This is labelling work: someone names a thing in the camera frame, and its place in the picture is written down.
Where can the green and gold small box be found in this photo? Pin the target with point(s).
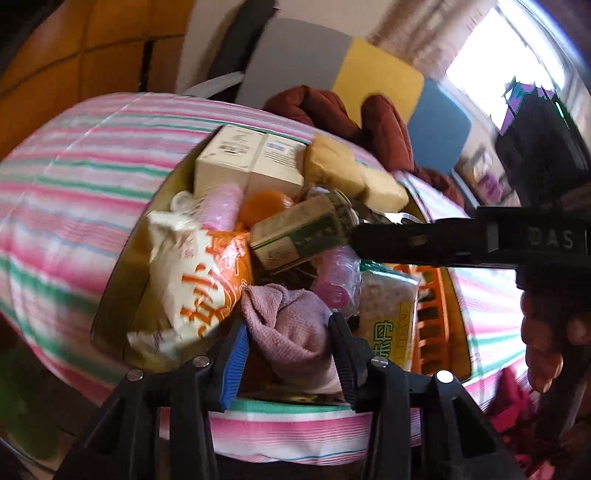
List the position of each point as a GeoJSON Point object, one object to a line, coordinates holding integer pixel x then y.
{"type": "Point", "coordinates": [295, 230]}

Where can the person's right hand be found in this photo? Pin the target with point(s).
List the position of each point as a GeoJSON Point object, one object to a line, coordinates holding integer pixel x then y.
{"type": "Point", "coordinates": [549, 332]}

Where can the grey chair back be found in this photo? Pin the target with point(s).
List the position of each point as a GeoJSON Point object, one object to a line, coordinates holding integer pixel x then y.
{"type": "Point", "coordinates": [295, 60]}

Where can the orange plastic basket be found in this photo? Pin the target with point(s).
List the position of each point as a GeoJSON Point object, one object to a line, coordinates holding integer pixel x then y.
{"type": "Point", "coordinates": [434, 323]}

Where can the yellow chair back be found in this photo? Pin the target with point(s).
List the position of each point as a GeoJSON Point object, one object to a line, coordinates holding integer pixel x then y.
{"type": "Point", "coordinates": [378, 78]}

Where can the person's red clothing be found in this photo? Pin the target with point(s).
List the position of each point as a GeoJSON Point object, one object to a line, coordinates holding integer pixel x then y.
{"type": "Point", "coordinates": [508, 401]}

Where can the blue chair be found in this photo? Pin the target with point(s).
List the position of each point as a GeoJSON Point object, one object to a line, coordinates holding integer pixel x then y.
{"type": "Point", "coordinates": [438, 124]}

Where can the orange wooden wardrobe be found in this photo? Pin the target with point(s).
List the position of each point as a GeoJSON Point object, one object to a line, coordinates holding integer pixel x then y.
{"type": "Point", "coordinates": [92, 46]}

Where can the dark red jacket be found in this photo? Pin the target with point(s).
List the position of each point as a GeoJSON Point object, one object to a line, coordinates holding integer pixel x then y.
{"type": "Point", "coordinates": [383, 129]}

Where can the pink cloth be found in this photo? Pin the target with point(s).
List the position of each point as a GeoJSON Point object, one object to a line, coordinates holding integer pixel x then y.
{"type": "Point", "coordinates": [286, 332]}

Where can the yellow sponge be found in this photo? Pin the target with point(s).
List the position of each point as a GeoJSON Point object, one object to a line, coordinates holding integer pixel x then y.
{"type": "Point", "coordinates": [332, 166]}
{"type": "Point", "coordinates": [383, 189]}

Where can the clear plastic cup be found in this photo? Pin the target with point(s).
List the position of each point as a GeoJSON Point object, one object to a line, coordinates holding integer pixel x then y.
{"type": "Point", "coordinates": [182, 201]}

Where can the orange printed snack packet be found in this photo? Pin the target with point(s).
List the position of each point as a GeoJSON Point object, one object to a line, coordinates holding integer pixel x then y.
{"type": "Point", "coordinates": [194, 277]}

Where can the dark red gift box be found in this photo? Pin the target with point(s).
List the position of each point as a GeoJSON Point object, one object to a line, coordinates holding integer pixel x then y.
{"type": "Point", "coordinates": [134, 258]}

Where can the desktop with striped tablecloth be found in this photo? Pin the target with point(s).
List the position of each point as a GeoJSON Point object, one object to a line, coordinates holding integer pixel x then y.
{"type": "Point", "coordinates": [69, 184]}

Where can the window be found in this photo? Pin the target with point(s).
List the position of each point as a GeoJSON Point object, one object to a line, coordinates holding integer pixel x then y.
{"type": "Point", "coordinates": [485, 60]}

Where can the green cracker packet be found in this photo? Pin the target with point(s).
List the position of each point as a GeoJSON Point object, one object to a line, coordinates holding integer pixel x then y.
{"type": "Point", "coordinates": [388, 314]}

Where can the starfish print curtain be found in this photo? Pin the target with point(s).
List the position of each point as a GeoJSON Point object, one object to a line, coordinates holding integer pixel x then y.
{"type": "Point", "coordinates": [438, 32]}

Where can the cream carton box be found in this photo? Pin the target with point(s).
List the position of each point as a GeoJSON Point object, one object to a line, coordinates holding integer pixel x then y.
{"type": "Point", "coordinates": [226, 157]}
{"type": "Point", "coordinates": [277, 161]}

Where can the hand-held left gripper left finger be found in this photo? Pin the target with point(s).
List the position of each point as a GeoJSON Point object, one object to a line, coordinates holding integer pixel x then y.
{"type": "Point", "coordinates": [235, 364]}

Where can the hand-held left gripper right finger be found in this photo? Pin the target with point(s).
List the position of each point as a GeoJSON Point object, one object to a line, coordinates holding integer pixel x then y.
{"type": "Point", "coordinates": [346, 364]}

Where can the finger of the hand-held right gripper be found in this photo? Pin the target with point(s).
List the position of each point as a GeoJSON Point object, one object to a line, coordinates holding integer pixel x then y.
{"type": "Point", "coordinates": [415, 242]}

